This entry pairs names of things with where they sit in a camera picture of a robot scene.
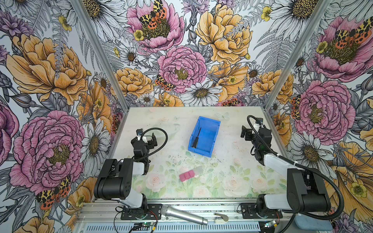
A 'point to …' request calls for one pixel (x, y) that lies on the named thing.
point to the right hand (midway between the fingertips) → (249, 128)
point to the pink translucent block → (187, 175)
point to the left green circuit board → (147, 224)
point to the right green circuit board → (270, 224)
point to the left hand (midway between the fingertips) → (146, 138)
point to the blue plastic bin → (207, 130)
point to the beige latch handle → (225, 217)
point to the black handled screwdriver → (195, 141)
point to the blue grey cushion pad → (308, 223)
